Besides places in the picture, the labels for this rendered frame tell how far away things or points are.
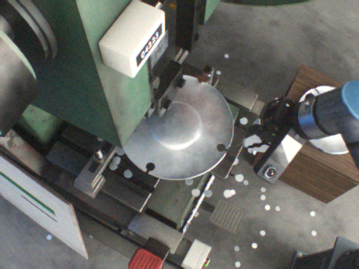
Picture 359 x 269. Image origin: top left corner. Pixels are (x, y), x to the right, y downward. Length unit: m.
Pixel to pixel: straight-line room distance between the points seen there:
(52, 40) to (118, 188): 0.62
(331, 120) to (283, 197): 1.16
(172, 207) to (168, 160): 0.16
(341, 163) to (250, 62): 0.80
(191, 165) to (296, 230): 0.93
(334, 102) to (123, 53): 0.36
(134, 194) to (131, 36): 0.63
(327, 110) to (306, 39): 1.60
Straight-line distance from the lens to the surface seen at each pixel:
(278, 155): 0.71
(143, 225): 1.01
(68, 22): 0.37
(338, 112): 0.61
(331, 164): 1.49
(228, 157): 0.92
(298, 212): 1.77
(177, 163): 0.91
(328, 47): 2.23
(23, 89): 0.39
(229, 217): 1.52
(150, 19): 0.40
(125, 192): 0.97
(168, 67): 0.80
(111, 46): 0.38
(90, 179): 0.94
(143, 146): 0.92
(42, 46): 0.42
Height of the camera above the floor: 1.64
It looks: 67 degrees down
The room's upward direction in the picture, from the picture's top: 3 degrees clockwise
